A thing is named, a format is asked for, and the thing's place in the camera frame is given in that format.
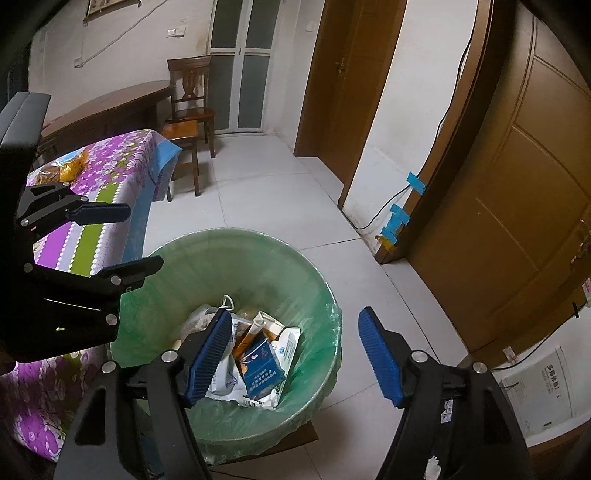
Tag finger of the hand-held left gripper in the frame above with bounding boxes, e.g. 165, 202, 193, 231
25, 256, 164, 330
16, 182, 131, 238

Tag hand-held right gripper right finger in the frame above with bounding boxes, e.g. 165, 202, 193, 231
358, 306, 541, 480

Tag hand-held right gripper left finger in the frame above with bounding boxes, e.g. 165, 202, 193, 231
53, 308, 234, 480

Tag white pouch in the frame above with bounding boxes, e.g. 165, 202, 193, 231
205, 342, 278, 409

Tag white plastic bag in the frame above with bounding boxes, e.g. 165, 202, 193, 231
178, 302, 218, 342

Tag orange white carton packet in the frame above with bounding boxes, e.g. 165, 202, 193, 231
231, 310, 284, 361

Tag blue cigarette box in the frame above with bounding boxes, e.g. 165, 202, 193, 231
235, 335, 287, 400

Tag white blue printed packet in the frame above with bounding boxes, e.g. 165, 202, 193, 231
270, 327, 301, 398

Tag green lined trash bin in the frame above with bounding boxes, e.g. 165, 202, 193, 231
108, 227, 343, 467

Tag orange snack packet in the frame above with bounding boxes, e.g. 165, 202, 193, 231
60, 150, 90, 182

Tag purple floral tablecloth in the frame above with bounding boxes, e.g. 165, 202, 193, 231
0, 129, 181, 462

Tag dark wooden table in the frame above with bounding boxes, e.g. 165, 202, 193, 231
39, 80, 172, 153

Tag wooden chair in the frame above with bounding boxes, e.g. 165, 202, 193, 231
159, 120, 200, 202
164, 55, 218, 158

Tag white printed box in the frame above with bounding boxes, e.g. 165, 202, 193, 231
501, 344, 583, 439

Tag frosted glass panel door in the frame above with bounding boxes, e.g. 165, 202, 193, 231
208, 0, 281, 134

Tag panelled brown wooden door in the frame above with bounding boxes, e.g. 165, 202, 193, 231
376, 0, 591, 367

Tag thin black cable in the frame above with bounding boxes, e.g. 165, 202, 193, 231
492, 302, 591, 376

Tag framed wall picture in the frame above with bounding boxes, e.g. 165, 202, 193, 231
83, 0, 144, 24

